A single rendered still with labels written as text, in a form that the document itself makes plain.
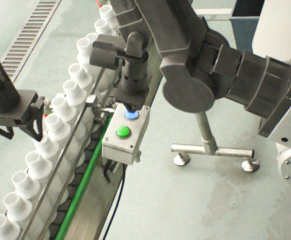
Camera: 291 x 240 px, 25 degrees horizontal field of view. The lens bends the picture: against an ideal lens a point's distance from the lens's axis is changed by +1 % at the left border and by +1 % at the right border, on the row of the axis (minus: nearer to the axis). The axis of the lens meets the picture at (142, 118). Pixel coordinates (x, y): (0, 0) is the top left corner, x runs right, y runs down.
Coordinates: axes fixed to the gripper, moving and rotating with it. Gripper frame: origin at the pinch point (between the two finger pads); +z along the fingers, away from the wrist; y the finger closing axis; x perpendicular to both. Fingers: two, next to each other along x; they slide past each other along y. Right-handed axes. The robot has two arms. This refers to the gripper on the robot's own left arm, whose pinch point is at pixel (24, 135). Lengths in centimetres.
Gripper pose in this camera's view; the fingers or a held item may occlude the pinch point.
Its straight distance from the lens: 123.7
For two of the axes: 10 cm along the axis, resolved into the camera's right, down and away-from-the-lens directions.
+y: 9.2, 0.6, -3.9
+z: 2.6, 6.6, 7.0
